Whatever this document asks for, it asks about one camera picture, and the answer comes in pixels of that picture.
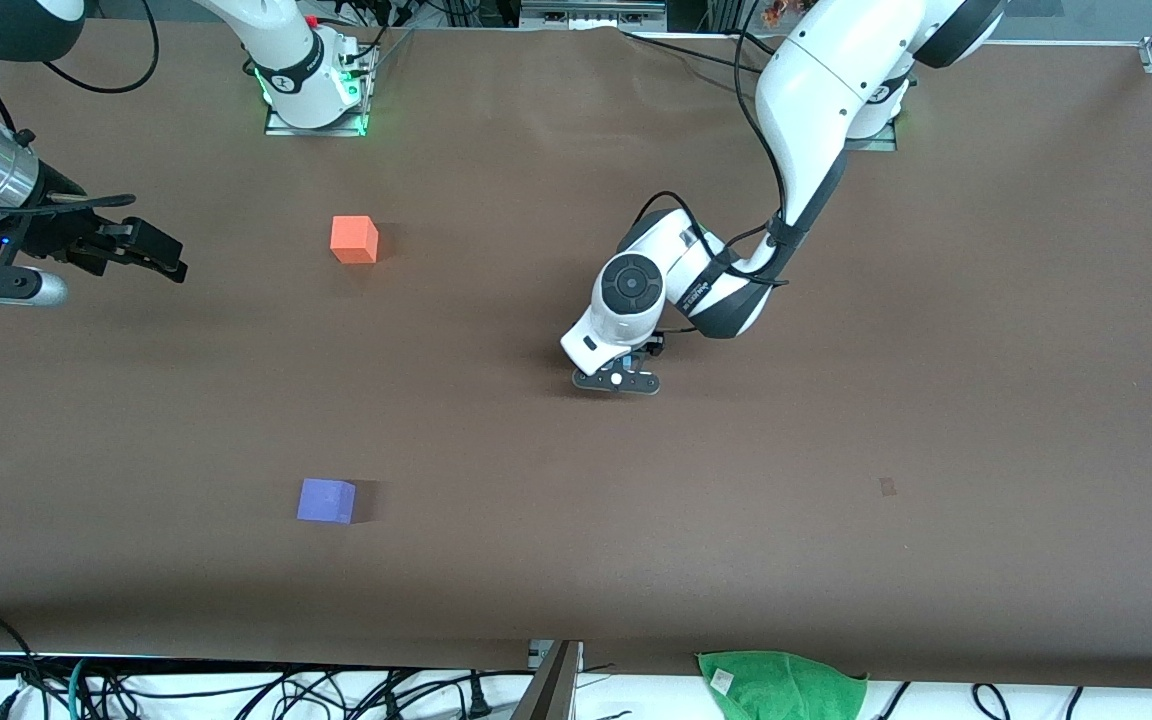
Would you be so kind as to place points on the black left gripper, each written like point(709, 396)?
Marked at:
point(655, 349)

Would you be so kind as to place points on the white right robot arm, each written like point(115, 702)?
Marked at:
point(291, 50)

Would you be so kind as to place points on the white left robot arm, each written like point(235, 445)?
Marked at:
point(816, 80)

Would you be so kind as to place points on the brown table cover sheet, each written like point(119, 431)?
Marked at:
point(536, 550)

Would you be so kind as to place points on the purple foam cube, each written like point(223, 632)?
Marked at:
point(324, 500)

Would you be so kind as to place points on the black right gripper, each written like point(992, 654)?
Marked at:
point(54, 232)

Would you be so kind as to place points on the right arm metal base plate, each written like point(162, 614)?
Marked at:
point(281, 128)

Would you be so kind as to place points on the grey metal box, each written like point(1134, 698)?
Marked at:
point(591, 14)

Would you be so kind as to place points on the orange background object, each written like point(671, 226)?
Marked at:
point(778, 10)

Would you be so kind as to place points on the orange foam cube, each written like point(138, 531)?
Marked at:
point(351, 240)

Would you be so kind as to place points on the black power plug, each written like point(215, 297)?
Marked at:
point(480, 697)

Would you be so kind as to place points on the grey angled metal beam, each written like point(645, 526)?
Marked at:
point(551, 690)

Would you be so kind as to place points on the green cloth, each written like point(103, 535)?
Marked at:
point(786, 688)

